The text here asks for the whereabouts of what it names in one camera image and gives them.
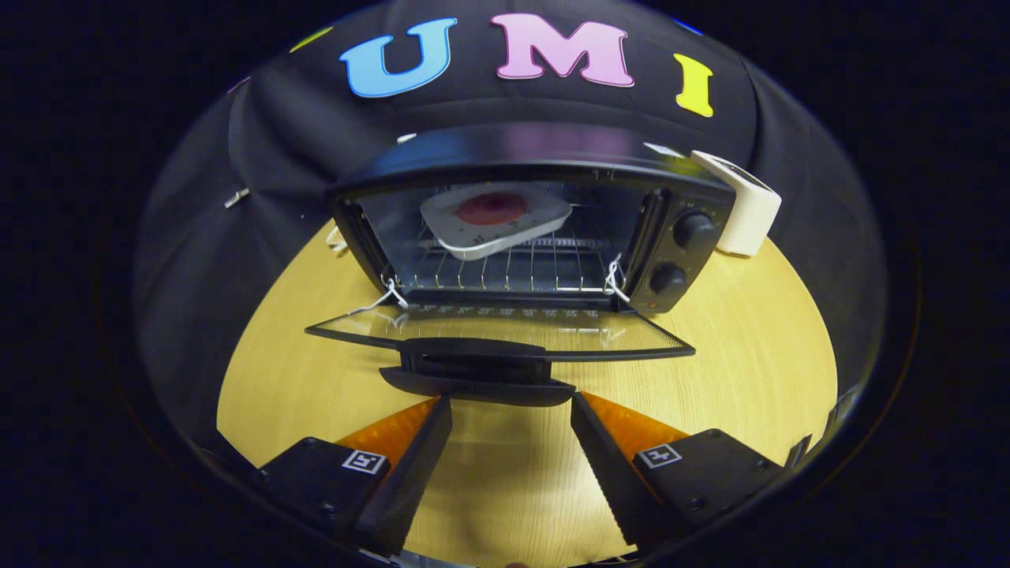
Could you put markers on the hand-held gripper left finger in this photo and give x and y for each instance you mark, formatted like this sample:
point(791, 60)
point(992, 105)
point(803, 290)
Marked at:
point(414, 481)

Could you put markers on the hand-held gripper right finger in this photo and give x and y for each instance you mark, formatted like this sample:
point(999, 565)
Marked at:
point(611, 481)

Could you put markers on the pink round ham slice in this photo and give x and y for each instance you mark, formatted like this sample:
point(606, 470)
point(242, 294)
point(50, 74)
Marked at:
point(493, 209)

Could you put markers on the white bread toaster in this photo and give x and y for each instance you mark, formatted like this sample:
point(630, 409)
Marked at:
point(750, 221)

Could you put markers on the white square plate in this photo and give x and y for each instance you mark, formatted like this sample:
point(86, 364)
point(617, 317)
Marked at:
point(544, 217)

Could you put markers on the black toaster oven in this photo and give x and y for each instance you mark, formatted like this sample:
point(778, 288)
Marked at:
point(505, 150)

